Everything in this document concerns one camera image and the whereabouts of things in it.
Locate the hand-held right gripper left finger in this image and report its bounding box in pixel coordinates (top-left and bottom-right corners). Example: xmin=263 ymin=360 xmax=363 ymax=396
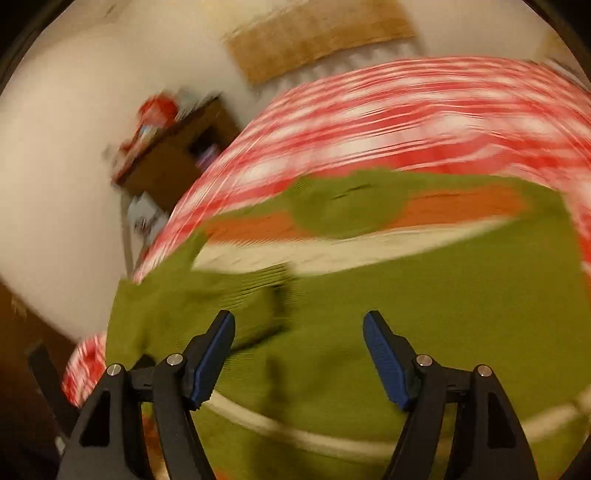
xmin=55 ymin=310 xmax=236 ymax=480

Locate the dark wooden desk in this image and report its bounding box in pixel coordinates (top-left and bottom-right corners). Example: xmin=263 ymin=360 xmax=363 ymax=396
xmin=113 ymin=95 xmax=243 ymax=213

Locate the red plaid blanket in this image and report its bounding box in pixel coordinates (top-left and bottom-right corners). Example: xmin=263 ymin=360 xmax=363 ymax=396
xmin=60 ymin=56 xmax=591 ymax=407

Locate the red gift box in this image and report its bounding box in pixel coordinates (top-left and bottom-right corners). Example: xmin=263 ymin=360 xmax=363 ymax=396
xmin=139 ymin=93 xmax=180 ymax=130

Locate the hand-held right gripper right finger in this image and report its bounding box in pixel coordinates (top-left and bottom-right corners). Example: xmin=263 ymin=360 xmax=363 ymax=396
xmin=362 ymin=310 xmax=541 ymax=480

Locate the brown wooden door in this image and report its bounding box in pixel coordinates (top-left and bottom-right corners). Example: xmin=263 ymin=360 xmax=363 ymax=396
xmin=0 ymin=281 xmax=77 ymax=444

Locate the green knit sweater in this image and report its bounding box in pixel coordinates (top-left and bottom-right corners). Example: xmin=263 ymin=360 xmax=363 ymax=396
xmin=105 ymin=168 xmax=591 ymax=480

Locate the beige patterned curtain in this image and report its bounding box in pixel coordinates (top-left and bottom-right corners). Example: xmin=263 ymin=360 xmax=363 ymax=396
xmin=224 ymin=0 xmax=416 ymax=86

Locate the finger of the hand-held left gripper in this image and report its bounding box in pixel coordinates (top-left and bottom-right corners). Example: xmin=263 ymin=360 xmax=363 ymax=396
xmin=27 ymin=342 xmax=80 ymax=439

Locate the white bag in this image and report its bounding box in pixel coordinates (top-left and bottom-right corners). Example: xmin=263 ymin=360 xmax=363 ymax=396
xmin=128 ymin=193 xmax=169 ymax=247

